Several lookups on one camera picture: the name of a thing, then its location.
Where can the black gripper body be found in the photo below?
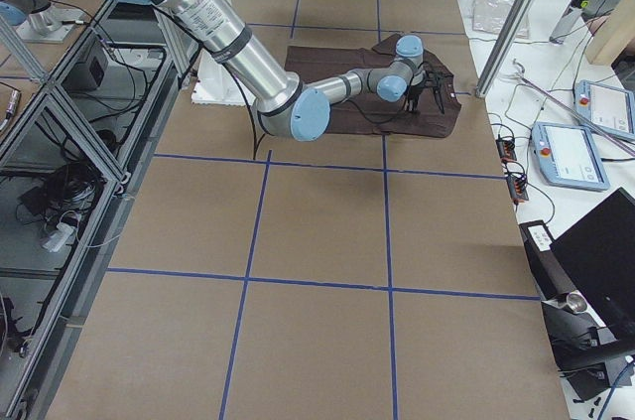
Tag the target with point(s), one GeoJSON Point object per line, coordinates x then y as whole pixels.
{"type": "Point", "coordinates": [414, 91]}

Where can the dark brown t-shirt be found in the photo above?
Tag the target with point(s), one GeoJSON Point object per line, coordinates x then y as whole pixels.
{"type": "Point", "coordinates": [368, 114]}

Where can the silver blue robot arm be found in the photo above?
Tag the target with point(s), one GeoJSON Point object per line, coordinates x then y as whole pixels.
{"type": "Point", "coordinates": [284, 105]}
{"type": "Point", "coordinates": [40, 21]}

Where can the clear plastic bag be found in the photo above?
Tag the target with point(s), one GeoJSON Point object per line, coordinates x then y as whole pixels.
{"type": "Point", "coordinates": [489, 16]}

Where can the black orange electronics board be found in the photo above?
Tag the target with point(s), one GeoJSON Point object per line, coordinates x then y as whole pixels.
{"type": "Point", "coordinates": [515, 174]}

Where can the white reacher grabber tool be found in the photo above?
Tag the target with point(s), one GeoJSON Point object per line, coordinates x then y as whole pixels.
{"type": "Point", "coordinates": [520, 74]}

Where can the near blue teach pendant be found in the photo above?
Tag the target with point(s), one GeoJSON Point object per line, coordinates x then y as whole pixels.
{"type": "Point", "coordinates": [567, 157]}

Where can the blue teach pendant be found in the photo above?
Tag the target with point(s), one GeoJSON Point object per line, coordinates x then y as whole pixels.
{"type": "Point", "coordinates": [567, 157]}
{"type": "Point", "coordinates": [606, 106]}

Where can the far blue teach pendant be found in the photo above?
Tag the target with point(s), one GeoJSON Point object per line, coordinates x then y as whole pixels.
{"type": "Point", "coordinates": [606, 106]}

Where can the black box with label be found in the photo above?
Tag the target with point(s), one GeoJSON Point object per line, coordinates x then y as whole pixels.
{"type": "Point", "coordinates": [549, 274]}

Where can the black monitor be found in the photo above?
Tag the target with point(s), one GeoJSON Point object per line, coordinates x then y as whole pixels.
{"type": "Point", "coordinates": [597, 253]}

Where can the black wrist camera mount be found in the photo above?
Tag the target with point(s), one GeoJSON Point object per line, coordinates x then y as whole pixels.
{"type": "Point", "coordinates": [432, 80]}

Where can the aluminium frame post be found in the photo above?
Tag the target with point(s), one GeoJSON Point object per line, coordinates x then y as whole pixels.
{"type": "Point", "coordinates": [502, 46]}

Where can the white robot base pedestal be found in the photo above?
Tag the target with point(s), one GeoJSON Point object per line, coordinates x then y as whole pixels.
{"type": "Point", "coordinates": [214, 84]}

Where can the aluminium frame rack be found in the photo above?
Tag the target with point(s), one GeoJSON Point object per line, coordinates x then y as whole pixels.
{"type": "Point", "coordinates": [81, 112]}

